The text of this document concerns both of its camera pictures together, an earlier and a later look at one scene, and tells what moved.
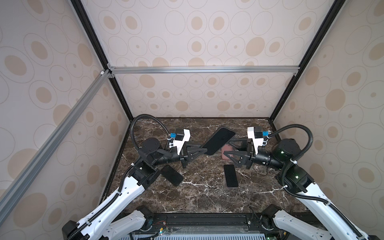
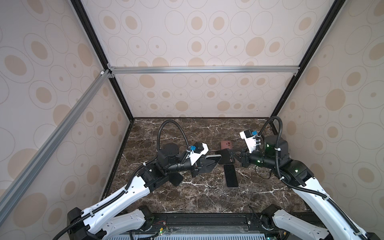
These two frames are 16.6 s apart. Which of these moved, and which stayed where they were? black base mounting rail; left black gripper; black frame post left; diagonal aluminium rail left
Moved: left black gripper
Stayed: black frame post left; black base mounting rail; diagonal aluminium rail left
